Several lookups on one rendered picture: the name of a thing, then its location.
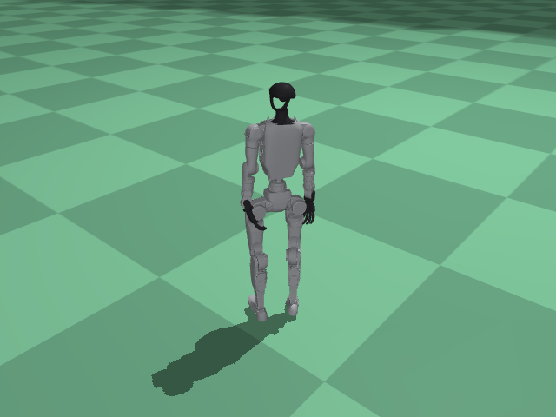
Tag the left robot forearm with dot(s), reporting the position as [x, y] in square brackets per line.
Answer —
[247, 185]

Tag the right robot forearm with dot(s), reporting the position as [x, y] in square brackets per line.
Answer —
[308, 178]

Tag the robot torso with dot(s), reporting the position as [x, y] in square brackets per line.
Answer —
[279, 149]

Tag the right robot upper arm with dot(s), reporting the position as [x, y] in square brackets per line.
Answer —
[307, 145]

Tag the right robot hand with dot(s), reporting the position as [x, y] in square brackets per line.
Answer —
[309, 209]

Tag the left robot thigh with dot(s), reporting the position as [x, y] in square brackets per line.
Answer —
[255, 236]

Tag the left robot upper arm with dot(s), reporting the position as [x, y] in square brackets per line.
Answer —
[253, 134]

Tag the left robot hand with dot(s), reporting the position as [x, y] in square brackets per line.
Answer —
[248, 210]

